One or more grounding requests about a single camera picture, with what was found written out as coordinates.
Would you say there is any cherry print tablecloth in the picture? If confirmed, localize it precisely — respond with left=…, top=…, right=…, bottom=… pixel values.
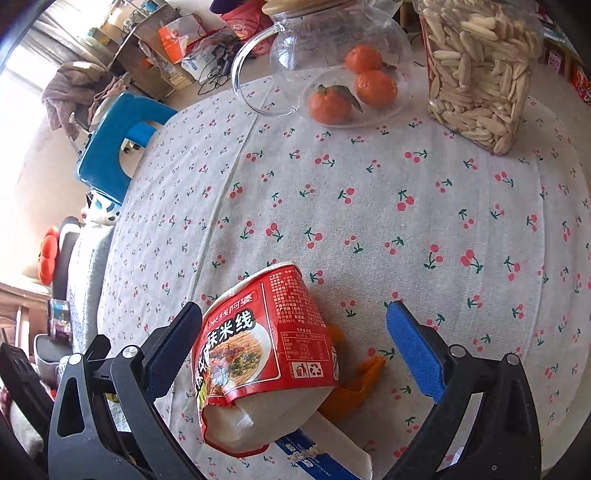
left=95, top=60, right=591, bottom=480

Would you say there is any tangerine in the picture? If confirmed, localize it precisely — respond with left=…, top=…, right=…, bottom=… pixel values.
left=355, top=69, right=399, bottom=108
left=345, top=45, right=384, bottom=75
left=307, top=85, right=354, bottom=125

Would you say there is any red bag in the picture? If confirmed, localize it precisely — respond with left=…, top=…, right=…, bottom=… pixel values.
left=221, top=0, right=278, bottom=56

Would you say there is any orange flower cushion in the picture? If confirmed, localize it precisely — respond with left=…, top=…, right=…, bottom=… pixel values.
left=39, top=226, right=63, bottom=287

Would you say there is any orange and white bag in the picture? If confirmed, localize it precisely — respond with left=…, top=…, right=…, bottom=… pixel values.
left=157, top=16, right=208, bottom=65

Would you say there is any glass teapot with bamboo lid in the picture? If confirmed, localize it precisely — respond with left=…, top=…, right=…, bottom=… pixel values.
left=231, top=0, right=414, bottom=127

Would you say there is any pile of brown clothes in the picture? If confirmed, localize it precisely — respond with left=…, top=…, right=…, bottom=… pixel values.
left=41, top=60, right=132, bottom=139

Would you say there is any orange wrapper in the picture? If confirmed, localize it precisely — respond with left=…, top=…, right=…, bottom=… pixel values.
left=321, top=323, right=387, bottom=422

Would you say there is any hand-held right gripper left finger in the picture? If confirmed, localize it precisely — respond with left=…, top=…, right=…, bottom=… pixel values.
left=47, top=302, right=204, bottom=480

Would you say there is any clear plastic snack jar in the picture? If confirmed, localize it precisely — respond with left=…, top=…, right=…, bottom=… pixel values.
left=413, top=0, right=546, bottom=155

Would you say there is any white paper bag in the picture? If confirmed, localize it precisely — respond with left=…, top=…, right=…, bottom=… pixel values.
left=314, top=411, right=373, bottom=480

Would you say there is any white plastic bag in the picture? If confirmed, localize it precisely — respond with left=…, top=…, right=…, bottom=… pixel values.
left=182, top=44, right=222, bottom=79

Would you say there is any grey sofa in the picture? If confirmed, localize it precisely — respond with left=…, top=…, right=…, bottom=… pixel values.
left=34, top=217, right=116, bottom=398

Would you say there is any blue plastic stool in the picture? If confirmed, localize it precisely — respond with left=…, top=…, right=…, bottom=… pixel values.
left=76, top=91, right=178, bottom=204

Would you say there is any red instant noodle cup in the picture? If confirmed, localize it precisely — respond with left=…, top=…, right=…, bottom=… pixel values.
left=191, top=261, right=341, bottom=455

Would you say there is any wooden desk shelf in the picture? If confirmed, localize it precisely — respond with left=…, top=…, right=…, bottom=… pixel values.
left=88, top=0, right=195, bottom=88

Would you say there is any black and white plush toy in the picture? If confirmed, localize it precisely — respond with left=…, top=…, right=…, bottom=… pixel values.
left=85, top=191, right=122, bottom=227

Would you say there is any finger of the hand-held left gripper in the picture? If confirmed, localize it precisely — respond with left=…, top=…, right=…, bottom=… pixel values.
left=0, top=342, right=55, bottom=416

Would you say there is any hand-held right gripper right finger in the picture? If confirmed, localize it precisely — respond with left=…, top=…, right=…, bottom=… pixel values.
left=383, top=301, right=542, bottom=480

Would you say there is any blue box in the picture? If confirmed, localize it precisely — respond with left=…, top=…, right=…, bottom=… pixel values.
left=274, top=429, right=358, bottom=480

